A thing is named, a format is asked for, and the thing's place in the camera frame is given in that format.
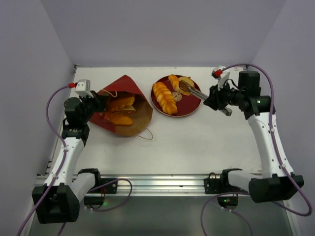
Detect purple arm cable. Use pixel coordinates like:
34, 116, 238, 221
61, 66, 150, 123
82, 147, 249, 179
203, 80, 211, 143
200, 63, 313, 236
16, 85, 133, 236

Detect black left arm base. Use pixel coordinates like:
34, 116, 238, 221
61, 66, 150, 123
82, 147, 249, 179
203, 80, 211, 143
83, 181, 118, 209

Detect round seeded bread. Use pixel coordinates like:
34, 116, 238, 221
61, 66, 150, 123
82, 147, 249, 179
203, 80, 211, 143
179, 76, 194, 96

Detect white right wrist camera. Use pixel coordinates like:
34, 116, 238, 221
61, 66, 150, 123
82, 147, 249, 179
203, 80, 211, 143
211, 66, 230, 89

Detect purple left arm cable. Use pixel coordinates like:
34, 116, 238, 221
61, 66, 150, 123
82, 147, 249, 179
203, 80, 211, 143
16, 85, 133, 236

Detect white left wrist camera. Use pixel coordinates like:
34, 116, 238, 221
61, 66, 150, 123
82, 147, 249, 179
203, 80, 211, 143
68, 79, 93, 98

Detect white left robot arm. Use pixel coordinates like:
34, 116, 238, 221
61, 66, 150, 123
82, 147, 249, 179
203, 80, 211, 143
32, 91, 108, 224

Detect aluminium front rail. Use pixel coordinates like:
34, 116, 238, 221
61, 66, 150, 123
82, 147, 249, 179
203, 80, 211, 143
31, 174, 288, 197

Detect metal tongs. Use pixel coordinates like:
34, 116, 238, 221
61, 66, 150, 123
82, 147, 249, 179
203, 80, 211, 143
189, 87, 232, 116

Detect red paper bag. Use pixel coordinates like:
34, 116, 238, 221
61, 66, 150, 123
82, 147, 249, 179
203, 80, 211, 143
90, 75, 153, 137

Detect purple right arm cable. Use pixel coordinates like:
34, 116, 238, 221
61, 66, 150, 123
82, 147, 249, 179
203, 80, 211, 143
200, 63, 313, 236

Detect fake sandwich slice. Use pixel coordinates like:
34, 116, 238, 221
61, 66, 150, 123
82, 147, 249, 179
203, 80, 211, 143
114, 106, 136, 115

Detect long twisted glazed bread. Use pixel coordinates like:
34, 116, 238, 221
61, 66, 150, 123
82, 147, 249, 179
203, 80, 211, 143
152, 82, 178, 115

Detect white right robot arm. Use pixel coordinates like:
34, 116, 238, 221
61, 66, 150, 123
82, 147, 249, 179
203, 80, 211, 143
204, 69, 304, 203

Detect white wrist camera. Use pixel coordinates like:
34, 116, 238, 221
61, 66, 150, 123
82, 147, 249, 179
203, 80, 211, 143
211, 66, 230, 89
68, 79, 93, 98

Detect orange croissant bread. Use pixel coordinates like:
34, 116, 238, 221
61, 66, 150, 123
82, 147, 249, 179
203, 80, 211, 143
102, 112, 133, 126

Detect round red tray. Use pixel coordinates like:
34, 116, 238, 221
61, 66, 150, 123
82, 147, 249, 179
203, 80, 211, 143
151, 75, 201, 117

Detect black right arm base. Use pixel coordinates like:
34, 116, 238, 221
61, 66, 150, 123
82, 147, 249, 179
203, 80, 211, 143
203, 172, 240, 210

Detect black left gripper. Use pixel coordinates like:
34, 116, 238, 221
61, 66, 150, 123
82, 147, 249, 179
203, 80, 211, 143
78, 90, 108, 124

